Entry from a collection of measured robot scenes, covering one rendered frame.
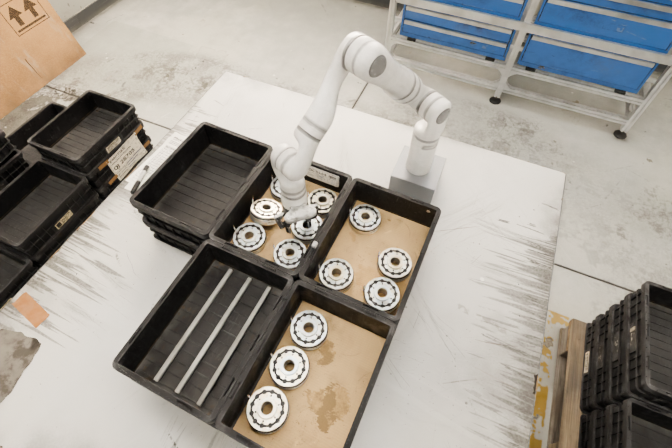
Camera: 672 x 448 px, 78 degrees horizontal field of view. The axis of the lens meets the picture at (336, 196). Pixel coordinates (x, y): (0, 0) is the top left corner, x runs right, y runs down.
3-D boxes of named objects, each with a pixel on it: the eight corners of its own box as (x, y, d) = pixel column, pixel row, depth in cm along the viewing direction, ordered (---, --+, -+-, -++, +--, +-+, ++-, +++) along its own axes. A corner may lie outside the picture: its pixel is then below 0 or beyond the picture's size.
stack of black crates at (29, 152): (71, 129, 258) (51, 100, 239) (110, 144, 251) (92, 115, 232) (18, 175, 236) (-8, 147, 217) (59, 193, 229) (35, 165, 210)
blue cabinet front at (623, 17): (517, 63, 272) (554, -25, 227) (636, 92, 256) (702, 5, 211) (516, 65, 271) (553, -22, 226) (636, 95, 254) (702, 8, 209)
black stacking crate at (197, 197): (210, 143, 161) (203, 121, 152) (277, 169, 154) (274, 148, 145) (141, 221, 140) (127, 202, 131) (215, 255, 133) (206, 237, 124)
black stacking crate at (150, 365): (215, 257, 132) (206, 238, 123) (298, 295, 125) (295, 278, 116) (128, 377, 111) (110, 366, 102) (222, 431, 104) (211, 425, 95)
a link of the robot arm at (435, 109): (458, 99, 129) (445, 138, 143) (436, 83, 134) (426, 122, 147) (436, 111, 126) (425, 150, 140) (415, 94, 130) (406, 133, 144)
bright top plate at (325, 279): (326, 254, 128) (326, 253, 128) (357, 265, 126) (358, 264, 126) (314, 283, 123) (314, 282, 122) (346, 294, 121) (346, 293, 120)
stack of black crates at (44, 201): (73, 199, 227) (38, 157, 199) (118, 218, 220) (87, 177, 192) (13, 259, 205) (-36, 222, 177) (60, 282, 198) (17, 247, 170)
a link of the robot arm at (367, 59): (380, 41, 92) (425, 79, 113) (352, 24, 97) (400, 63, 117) (357, 78, 94) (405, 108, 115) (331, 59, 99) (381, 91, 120)
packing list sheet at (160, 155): (171, 131, 180) (171, 130, 180) (217, 147, 175) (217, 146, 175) (119, 186, 162) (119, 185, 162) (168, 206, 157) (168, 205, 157)
